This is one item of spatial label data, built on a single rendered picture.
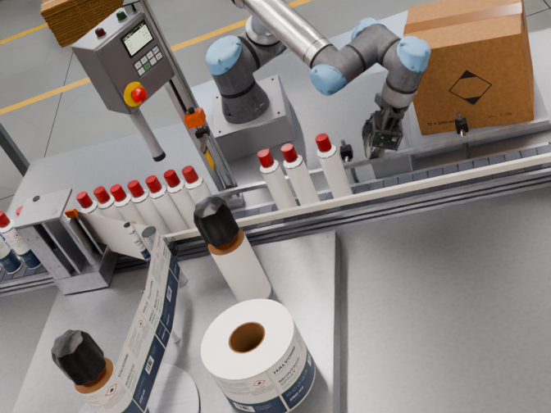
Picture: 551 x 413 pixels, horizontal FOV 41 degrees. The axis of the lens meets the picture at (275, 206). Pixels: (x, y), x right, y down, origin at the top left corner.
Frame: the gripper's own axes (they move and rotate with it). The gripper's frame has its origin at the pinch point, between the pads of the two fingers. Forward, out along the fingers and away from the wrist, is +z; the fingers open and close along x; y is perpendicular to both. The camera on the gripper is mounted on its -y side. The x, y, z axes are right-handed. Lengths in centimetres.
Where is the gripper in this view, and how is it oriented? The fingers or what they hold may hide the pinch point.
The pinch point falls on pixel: (371, 155)
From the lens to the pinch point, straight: 192.9
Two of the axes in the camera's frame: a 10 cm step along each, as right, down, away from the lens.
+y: -0.3, 7.1, -7.0
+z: -1.9, 6.9, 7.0
